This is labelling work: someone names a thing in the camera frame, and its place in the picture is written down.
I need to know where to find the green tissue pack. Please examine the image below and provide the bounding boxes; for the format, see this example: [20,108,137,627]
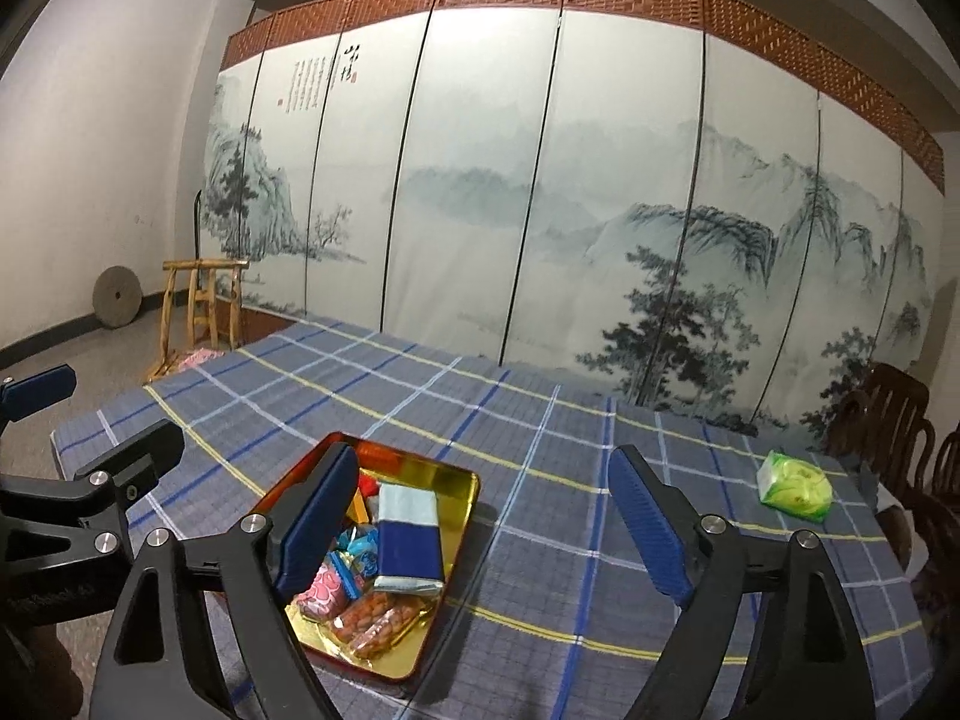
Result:
[756,450,835,524]

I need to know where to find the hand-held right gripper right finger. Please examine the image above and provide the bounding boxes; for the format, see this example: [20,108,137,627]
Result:
[607,445,878,720]

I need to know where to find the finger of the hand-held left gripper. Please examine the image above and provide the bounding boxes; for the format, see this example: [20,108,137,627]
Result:
[0,420,186,553]
[0,364,77,421]

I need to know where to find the cyan candy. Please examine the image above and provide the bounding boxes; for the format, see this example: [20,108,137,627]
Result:
[337,525,380,571]

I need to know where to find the landscape painted folding screen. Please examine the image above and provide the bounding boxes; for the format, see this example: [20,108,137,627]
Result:
[199,0,946,436]

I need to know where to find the clear peanut brittle packet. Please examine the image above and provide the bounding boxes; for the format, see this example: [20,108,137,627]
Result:
[330,589,421,642]
[349,604,425,659]

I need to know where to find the red tin box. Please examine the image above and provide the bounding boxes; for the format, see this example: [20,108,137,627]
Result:
[259,431,481,683]

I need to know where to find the blue striped candy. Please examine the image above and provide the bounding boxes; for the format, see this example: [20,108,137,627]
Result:
[328,549,365,601]

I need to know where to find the dark wooden chair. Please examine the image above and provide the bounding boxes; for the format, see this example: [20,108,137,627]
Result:
[825,362,938,496]
[892,420,960,601]

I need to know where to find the light wooden stool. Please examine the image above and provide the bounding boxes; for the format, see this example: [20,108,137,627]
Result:
[142,259,251,383]

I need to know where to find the blue and white snack packet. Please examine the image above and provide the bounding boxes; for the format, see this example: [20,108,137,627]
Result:
[373,481,445,595]

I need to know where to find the pink snack packet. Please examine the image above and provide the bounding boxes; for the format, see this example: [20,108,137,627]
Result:
[292,562,350,620]

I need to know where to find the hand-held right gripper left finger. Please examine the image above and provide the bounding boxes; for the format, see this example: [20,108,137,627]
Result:
[90,442,361,720]

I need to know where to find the round millstone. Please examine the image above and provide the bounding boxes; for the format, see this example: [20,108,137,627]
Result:
[94,266,143,331]

